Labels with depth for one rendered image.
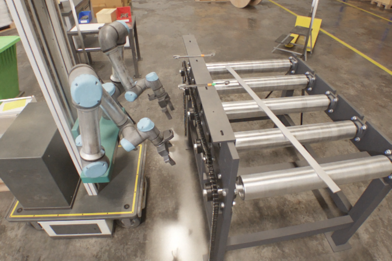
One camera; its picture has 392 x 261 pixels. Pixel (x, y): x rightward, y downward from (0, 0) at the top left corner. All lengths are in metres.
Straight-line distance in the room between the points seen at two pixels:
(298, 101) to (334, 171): 0.59
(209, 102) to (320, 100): 0.92
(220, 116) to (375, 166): 0.83
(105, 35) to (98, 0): 5.65
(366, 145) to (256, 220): 0.98
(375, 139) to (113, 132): 1.61
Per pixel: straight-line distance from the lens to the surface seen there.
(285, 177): 1.19
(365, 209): 1.81
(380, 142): 1.64
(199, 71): 1.37
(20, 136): 1.77
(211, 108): 1.07
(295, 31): 4.68
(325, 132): 1.54
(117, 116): 1.28
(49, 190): 1.79
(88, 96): 1.01
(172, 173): 2.31
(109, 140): 1.65
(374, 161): 1.47
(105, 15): 3.95
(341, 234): 2.08
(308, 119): 3.20
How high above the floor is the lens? 1.79
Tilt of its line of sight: 37 degrees down
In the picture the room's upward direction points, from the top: straight up
